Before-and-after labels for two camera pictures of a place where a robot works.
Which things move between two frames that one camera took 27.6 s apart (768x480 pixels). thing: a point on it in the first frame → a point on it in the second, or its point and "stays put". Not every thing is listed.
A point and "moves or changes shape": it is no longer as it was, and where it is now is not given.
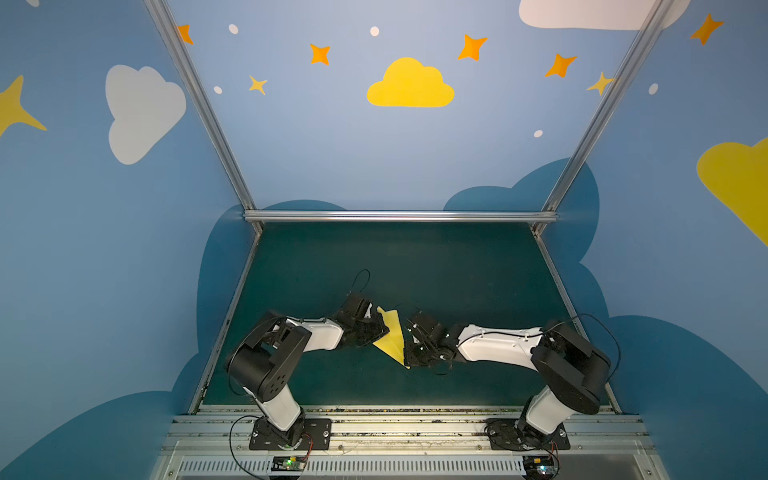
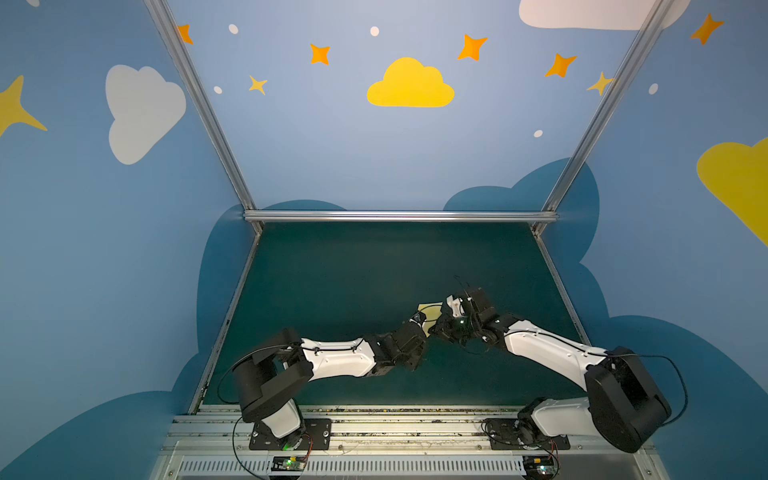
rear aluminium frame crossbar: [405, 216] stays put
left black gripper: [372, 324] → [417, 330]
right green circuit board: [539, 466] stays put
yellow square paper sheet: [392, 343] moves or changes shape
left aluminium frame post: [176, 47] stays put
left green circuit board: [288, 463] stays put
